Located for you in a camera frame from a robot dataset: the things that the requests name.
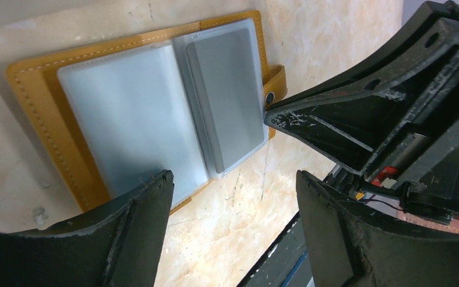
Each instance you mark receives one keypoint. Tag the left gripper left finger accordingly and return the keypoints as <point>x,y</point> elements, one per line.
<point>116,244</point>

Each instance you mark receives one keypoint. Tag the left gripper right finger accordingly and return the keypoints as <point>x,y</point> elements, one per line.
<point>352,244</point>

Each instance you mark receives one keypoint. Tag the mustard leather card holder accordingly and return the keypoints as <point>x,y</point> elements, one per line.
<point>37,89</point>

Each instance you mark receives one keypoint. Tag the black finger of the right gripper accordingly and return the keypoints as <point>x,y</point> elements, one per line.
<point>410,33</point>

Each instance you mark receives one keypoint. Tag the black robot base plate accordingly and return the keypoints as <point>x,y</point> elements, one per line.
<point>285,262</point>

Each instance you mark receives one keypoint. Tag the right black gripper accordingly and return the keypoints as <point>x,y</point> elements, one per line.
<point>398,127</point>

